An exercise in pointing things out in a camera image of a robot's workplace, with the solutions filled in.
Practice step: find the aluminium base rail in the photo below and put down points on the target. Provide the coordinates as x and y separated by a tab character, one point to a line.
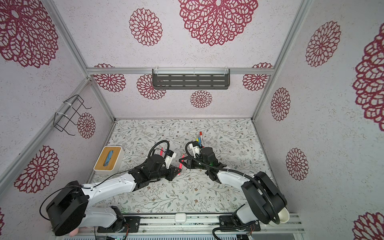
196	227

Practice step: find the small white box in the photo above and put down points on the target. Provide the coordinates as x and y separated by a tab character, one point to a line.
180	218

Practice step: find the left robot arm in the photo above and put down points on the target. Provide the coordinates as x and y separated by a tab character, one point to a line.
73	206

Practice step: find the dark metal wall shelf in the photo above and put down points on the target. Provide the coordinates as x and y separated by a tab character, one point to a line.
194	79

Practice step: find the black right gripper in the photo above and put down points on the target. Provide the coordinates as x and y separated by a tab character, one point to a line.
188	165

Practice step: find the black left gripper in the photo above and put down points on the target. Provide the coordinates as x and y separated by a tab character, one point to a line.
172	172

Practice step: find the white wooden-top tissue box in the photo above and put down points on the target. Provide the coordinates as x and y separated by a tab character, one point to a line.
109	160

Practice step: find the black wire wall rack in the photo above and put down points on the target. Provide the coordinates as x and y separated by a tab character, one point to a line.
67	115

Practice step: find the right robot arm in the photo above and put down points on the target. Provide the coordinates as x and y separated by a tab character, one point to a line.
264	201

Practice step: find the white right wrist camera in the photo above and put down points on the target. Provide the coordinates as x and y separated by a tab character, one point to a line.
195	147

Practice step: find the white mug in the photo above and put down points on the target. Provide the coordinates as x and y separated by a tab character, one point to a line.
284	216

